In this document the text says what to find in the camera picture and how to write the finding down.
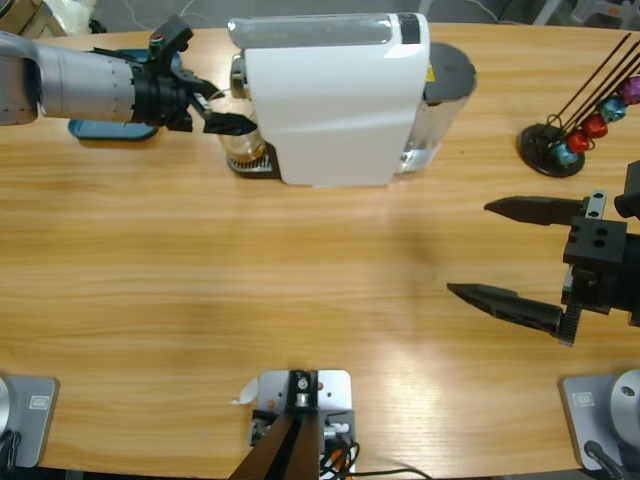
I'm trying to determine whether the white paper tag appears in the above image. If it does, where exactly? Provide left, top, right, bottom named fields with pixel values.
left=230, top=377, right=260, bottom=406

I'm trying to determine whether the white plastic bag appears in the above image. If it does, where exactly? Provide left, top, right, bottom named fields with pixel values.
left=42, top=0, right=99, bottom=36

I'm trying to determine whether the white floor cable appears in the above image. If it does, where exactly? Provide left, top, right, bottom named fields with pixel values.
left=122, top=0, right=231, bottom=32

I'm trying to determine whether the black cable at mount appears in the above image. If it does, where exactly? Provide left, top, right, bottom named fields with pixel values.
left=319, top=439, right=431, bottom=480

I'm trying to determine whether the clear drinking glass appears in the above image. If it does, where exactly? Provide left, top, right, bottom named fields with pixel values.
left=207, top=88, right=267, bottom=165

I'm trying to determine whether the teal plastic tray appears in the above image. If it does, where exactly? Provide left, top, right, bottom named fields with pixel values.
left=68, top=47, right=184, bottom=143

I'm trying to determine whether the white plastic stool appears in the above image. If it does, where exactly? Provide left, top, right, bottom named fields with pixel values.
left=529, top=0, right=640, bottom=29

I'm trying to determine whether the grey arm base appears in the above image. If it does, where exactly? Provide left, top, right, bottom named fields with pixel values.
left=0, top=374, right=60, bottom=469
left=558, top=368, right=640, bottom=471

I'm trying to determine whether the dark camera post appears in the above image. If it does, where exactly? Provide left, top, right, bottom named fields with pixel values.
left=230, top=368, right=321, bottom=480

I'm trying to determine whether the black base cable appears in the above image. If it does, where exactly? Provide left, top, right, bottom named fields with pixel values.
left=583, top=439, right=629, bottom=480
left=0, top=429, right=24, bottom=469

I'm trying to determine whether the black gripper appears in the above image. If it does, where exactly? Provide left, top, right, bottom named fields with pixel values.
left=130, top=62, right=259, bottom=137
left=446, top=189, right=640, bottom=347

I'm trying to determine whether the cardboard box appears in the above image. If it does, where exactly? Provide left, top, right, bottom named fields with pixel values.
left=0, top=0, right=49, bottom=39

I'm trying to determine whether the black device at right edge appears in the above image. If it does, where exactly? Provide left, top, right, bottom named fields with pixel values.
left=248, top=368, right=357, bottom=475

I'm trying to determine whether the red coffee capsule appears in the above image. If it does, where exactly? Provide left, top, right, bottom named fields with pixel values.
left=582, top=114, right=610, bottom=139
left=568, top=130, right=594, bottom=154

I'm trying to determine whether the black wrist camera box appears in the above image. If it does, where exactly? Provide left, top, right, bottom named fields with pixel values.
left=148, top=14, right=195, bottom=71
left=613, top=160, right=640, bottom=221

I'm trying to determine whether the orange cable at mount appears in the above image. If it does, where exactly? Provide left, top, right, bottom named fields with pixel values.
left=322, top=444, right=351, bottom=474

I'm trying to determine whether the black capsule holder with rods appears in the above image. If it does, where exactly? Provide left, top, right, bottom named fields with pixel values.
left=517, top=30, right=640, bottom=179

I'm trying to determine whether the white capsule coffee machine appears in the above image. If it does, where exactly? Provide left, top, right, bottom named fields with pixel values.
left=226, top=12, right=479, bottom=190

